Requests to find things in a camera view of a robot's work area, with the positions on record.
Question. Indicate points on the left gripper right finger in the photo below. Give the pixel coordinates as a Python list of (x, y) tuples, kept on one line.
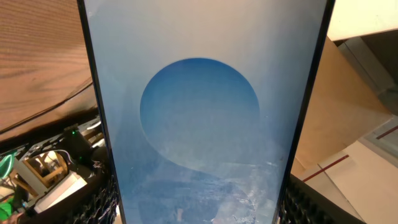
[(304, 205)]

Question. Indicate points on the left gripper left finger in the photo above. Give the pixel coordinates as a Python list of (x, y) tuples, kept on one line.
[(95, 203)]

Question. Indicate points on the blue Samsung Galaxy smartphone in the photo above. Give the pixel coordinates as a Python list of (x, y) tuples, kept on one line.
[(202, 102)]

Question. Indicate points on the cluttered equipment under table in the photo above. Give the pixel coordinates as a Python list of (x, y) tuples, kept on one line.
[(44, 166)]

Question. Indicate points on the cardboard box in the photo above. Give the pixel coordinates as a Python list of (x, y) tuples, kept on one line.
[(342, 109)]

